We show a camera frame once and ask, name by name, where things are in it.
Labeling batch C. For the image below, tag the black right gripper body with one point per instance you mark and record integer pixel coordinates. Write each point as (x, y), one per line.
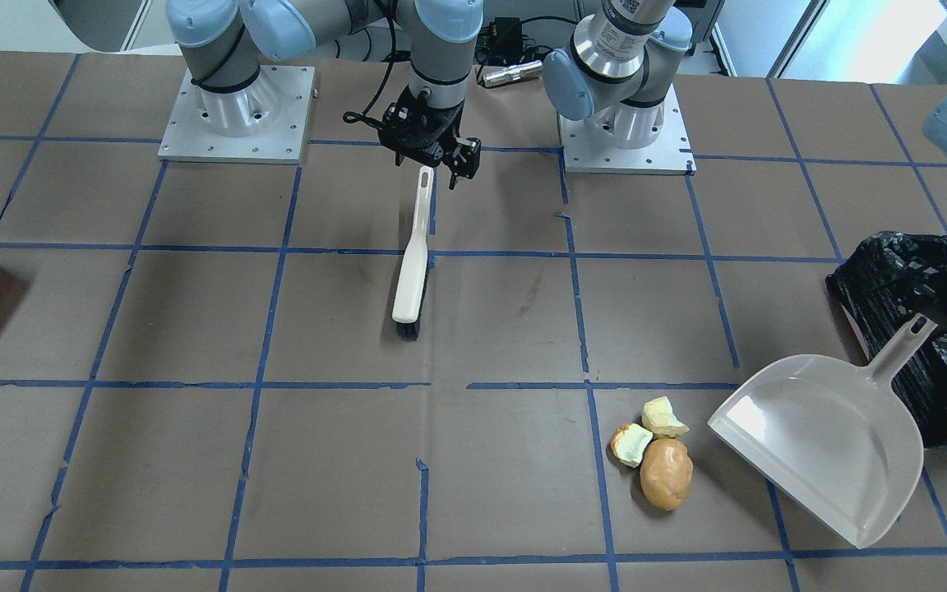
(465, 156)

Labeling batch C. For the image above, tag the cream hand brush black bristles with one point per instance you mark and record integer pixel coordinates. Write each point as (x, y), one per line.
(408, 298)

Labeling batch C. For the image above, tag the beige plastic dustpan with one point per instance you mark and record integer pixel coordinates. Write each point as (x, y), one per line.
(833, 436)

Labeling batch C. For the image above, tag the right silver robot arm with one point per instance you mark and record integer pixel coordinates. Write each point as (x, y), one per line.
(224, 44)

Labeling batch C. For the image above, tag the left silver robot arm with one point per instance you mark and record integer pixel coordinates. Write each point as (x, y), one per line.
(617, 69)

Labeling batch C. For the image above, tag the bin with black trash bag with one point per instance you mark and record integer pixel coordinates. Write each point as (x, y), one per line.
(890, 278)

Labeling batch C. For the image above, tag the black power adapter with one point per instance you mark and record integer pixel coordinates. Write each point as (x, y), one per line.
(501, 42)

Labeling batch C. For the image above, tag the silver flashlight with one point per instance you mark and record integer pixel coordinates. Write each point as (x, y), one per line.
(512, 74)

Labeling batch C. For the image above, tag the yellow bread chunk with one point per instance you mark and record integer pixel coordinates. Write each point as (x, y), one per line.
(658, 417)

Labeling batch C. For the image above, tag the pale bread chunk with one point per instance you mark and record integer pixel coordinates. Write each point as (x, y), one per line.
(629, 443)

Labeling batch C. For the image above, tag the brown round bread roll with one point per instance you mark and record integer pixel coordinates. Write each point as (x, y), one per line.
(666, 473)

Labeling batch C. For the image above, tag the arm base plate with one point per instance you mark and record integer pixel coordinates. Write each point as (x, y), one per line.
(266, 123)
(625, 139)

